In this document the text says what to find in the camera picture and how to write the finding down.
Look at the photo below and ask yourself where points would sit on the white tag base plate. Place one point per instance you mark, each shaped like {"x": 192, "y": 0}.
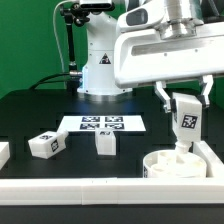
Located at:
{"x": 130, "y": 123}

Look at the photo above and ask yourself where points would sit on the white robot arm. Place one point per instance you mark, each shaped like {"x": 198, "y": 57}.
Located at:
{"x": 104, "y": 33}

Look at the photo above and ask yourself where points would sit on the white right fence bar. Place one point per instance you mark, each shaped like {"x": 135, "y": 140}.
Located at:
{"x": 215, "y": 167}

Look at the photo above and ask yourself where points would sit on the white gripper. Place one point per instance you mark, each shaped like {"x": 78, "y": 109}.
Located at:
{"x": 159, "y": 44}

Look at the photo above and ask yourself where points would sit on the white fence bar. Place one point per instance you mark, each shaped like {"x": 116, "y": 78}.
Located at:
{"x": 96, "y": 191}
{"x": 215, "y": 167}
{"x": 4, "y": 153}

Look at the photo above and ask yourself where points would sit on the white left fence bar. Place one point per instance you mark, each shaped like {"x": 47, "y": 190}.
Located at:
{"x": 4, "y": 153}

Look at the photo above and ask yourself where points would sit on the white front fence bar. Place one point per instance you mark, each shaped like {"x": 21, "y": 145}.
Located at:
{"x": 96, "y": 191}

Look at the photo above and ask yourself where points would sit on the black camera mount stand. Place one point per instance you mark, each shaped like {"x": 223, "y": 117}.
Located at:
{"x": 74, "y": 15}

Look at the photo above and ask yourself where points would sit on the white round stool seat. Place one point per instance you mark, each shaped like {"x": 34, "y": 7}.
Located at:
{"x": 171, "y": 164}

